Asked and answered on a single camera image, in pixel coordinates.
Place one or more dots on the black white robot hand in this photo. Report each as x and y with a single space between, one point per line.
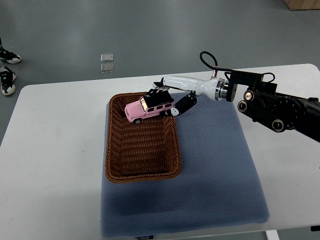
215 89

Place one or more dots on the pink toy car black roof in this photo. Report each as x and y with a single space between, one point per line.
148 106

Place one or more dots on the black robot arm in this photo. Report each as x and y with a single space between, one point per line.
276 111

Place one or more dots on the brown wicker basket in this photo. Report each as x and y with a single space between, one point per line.
139 152

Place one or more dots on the blue grey mat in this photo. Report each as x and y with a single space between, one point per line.
218 185

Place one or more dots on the upper clear floor plate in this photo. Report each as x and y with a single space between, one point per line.
107 57

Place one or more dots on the wooden box corner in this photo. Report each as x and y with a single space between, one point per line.
296 5

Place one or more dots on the white table leg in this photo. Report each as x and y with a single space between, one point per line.
272 235

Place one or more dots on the upper black white sneaker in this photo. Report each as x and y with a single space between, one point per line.
10 57

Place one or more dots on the black white sneaker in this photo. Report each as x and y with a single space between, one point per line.
10 57
7 78

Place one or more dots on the lower black white sneaker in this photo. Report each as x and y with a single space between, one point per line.
7 78

